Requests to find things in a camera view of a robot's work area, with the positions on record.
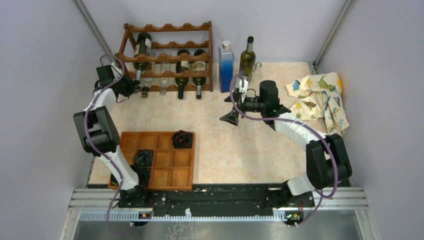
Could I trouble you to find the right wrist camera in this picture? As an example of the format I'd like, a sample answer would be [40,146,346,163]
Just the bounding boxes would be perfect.
[232,79,249,103]

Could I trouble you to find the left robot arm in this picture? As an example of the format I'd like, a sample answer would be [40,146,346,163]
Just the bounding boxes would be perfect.
[73,64,150,207]

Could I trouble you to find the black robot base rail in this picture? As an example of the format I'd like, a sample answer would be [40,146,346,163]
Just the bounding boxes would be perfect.
[117,183,315,217]

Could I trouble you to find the wooden compartment tray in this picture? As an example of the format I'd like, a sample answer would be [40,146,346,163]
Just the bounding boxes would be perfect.
[120,130,196,191]

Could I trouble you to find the dark bottle brown label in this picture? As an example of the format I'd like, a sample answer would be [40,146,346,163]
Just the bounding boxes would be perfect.
[133,32,152,85]

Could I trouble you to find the black cable coil tray middle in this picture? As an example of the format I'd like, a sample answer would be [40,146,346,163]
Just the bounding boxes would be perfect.
[133,149,154,167]

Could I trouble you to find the tall green wine bottle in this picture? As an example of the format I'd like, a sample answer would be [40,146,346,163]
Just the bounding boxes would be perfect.
[239,36,256,80]

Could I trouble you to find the wooden wine rack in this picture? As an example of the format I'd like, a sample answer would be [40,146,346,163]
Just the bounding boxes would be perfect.
[115,21,214,92]

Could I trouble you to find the black cable coil tray corner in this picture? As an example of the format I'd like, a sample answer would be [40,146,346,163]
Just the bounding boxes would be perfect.
[131,165,151,186]

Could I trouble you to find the clear tall glass bottle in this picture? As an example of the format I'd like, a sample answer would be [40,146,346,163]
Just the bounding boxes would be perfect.
[248,62,263,84]

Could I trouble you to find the aluminium corner frame post right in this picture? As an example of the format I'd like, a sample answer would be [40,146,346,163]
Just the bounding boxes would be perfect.
[313,0,356,71]

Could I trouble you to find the green wine bottle dark label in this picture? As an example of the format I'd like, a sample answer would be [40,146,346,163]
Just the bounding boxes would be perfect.
[192,49,207,100]

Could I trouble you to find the aluminium corner frame post left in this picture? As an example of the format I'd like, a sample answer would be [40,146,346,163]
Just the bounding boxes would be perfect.
[72,0,113,55]

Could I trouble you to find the clear liquor bottle black cap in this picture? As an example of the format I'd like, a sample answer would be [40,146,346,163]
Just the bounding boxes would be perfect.
[141,61,156,99]

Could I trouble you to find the green wine bottle white label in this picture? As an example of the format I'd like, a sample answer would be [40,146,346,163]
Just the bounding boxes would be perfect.
[175,49,190,100]

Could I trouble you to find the aluminium corner frame post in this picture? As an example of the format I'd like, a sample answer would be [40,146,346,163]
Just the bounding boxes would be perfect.
[72,0,113,55]
[313,0,356,71]

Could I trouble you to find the black cable coil in tray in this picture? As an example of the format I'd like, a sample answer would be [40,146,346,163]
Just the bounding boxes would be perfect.
[171,129,194,149]

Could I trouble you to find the blue square glass bottle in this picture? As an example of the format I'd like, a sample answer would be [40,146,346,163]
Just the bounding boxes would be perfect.
[218,40,234,93]

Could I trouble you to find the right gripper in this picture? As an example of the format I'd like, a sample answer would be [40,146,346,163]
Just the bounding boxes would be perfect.
[219,90,266,126]

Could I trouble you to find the clear square glass bottle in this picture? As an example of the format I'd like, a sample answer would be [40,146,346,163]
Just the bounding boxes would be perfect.
[160,61,171,95]

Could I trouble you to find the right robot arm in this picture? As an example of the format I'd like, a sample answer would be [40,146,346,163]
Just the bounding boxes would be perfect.
[220,79,353,206]

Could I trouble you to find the dinosaur print cloth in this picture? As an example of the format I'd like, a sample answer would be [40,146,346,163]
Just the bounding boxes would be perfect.
[285,71,350,136]

